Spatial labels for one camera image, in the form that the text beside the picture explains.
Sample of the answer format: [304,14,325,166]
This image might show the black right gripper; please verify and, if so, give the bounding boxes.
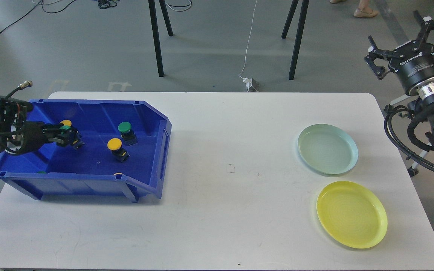
[364,11,434,96]

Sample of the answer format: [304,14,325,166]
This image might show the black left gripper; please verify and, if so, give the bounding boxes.
[17,122,85,154]

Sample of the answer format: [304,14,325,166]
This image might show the green push button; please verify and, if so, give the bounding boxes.
[118,121,138,146]
[58,125,84,149]

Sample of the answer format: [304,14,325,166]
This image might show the yellow push button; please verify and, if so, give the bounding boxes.
[60,120,72,127]
[107,138,129,162]

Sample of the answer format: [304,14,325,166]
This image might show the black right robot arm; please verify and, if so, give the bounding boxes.
[364,11,434,177]

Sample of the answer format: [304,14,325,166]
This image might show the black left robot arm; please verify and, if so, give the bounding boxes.
[0,81,84,155]

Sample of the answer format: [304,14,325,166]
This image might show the light green plate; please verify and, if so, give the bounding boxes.
[296,124,359,175]

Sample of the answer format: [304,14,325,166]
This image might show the yellow plate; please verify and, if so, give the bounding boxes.
[316,181,388,249]

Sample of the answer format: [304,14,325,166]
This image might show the person's foot in shoe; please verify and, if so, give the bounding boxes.
[353,8,379,18]

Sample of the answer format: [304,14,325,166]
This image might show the blue plastic bin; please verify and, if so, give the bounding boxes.
[0,99,172,202]

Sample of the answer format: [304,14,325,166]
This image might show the black tripod leg right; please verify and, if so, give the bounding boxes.
[281,0,310,80]

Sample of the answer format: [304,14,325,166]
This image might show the black tripod leg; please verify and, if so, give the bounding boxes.
[281,0,310,80]
[148,0,174,77]

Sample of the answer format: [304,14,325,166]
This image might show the black tripod leg left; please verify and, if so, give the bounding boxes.
[148,0,174,77]

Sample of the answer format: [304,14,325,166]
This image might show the grey power adapter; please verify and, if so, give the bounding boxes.
[243,77,260,92]

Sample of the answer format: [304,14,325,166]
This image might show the black cables on floor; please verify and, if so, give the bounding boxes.
[32,0,119,14]

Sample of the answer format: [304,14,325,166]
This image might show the white cable on floor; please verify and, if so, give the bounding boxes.
[238,0,258,79]

